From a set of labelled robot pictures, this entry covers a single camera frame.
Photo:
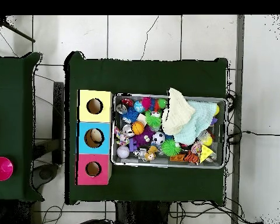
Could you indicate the black tripod leg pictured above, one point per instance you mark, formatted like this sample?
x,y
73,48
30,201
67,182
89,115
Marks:
x,y
18,33

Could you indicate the light blue waffle cloth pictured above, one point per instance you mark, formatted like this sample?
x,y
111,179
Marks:
x,y
198,121

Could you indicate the silver mesh bin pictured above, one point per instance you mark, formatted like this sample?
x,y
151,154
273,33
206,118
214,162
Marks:
x,y
128,162

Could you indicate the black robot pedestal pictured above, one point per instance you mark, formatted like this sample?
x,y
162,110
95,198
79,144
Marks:
x,y
142,214

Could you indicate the black upright panel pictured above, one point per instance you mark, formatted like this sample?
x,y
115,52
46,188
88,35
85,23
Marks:
x,y
58,116

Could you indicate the small soccer ball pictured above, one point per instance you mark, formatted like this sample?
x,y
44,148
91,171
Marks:
x,y
158,138

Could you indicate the wooden box with three holes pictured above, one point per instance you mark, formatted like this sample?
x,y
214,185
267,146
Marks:
x,y
102,144

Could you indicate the orange basketball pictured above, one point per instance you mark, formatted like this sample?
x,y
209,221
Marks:
x,y
138,127

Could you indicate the yellow cheese wedge toy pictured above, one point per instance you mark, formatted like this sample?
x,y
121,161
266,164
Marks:
x,y
205,151

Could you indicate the cream waffle cloth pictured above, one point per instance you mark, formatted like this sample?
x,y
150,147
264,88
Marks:
x,y
177,114

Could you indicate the multicolour spiky caterpillar toy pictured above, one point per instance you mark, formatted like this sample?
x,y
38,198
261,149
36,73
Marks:
x,y
146,102

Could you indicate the green spiky monster with eyes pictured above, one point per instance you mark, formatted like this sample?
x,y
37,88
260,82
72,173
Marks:
x,y
152,121

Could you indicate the dark green side tablecloth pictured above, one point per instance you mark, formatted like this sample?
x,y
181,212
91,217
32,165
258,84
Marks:
x,y
11,93

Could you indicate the blue spiky ball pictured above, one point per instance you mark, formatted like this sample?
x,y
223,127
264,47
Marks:
x,y
130,114

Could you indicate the pink bowl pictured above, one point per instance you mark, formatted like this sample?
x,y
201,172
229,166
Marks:
x,y
1,169

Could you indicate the brown plush animal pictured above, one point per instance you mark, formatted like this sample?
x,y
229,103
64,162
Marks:
x,y
151,154

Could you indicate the white baseball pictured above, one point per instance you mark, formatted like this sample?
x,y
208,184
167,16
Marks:
x,y
123,152

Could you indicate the silver robot toy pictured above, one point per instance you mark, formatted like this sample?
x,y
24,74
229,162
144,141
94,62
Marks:
x,y
140,152

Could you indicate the grey round base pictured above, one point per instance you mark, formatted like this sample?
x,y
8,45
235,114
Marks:
x,y
45,173

